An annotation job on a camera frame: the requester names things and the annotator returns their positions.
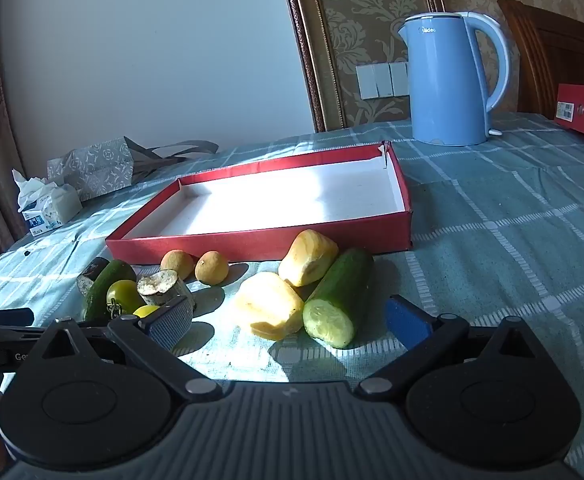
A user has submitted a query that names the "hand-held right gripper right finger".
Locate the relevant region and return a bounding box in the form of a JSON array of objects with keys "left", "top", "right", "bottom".
[{"left": 354, "top": 295, "right": 567, "bottom": 402}]

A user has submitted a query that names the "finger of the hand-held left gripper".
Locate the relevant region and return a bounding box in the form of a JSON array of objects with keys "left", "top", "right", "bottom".
[{"left": 0, "top": 307, "right": 35, "bottom": 330}]

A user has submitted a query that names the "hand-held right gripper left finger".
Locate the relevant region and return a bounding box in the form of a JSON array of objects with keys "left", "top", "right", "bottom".
[{"left": 19, "top": 296, "right": 223, "bottom": 403}]

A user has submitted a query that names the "small round tan fruit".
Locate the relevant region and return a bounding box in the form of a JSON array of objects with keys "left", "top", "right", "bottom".
[
  {"left": 195, "top": 251, "right": 230, "bottom": 286},
  {"left": 160, "top": 250, "right": 195, "bottom": 281}
]

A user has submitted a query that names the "large cucumber piece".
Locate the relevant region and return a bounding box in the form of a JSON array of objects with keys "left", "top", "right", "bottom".
[{"left": 303, "top": 247, "right": 375, "bottom": 350}]

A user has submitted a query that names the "small cucumber piece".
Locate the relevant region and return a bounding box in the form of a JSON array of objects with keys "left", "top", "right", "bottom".
[{"left": 82, "top": 259, "right": 138, "bottom": 322}]

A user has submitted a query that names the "peeled yellow fruit chunk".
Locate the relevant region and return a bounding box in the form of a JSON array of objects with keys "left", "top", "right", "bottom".
[
  {"left": 278, "top": 229, "right": 339, "bottom": 288},
  {"left": 234, "top": 272, "right": 305, "bottom": 342}
]

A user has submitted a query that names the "shallow red cardboard box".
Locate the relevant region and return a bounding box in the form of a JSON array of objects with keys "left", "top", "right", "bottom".
[{"left": 105, "top": 141, "right": 413, "bottom": 266}]

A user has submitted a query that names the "tissue pack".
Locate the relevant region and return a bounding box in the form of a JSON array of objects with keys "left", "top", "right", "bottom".
[{"left": 12, "top": 169, "right": 84, "bottom": 238}]

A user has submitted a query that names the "grey patterned gift bag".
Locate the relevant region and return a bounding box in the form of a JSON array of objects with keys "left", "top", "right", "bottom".
[{"left": 47, "top": 137, "right": 220, "bottom": 202}]

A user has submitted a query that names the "blue electric kettle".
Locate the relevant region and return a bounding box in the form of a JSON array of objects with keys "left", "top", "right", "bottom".
[{"left": 398, "top": 11, "right": 513, "bottom": 147}]

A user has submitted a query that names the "white wall switch panel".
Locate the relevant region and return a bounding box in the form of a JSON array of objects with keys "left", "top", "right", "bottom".
[{"left": 356, "top": 61, "right": 410, "bottom": 101}]

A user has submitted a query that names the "ornate framed wall panel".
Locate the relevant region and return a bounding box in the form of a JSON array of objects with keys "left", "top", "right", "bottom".
[{"left": 277, "top": 0, "right": 452, "bottom": 133}]

